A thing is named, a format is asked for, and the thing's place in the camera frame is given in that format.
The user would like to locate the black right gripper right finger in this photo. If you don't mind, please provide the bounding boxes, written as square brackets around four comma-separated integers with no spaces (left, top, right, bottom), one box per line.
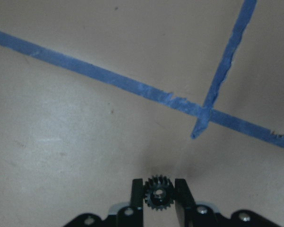
[175,178,195,227]

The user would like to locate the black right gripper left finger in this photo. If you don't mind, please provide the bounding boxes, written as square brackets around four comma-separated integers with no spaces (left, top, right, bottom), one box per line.
[130,179,144,227]

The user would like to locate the small black bearing gear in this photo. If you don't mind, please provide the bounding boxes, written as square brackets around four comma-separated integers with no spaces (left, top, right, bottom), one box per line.
[144,175,174,211]

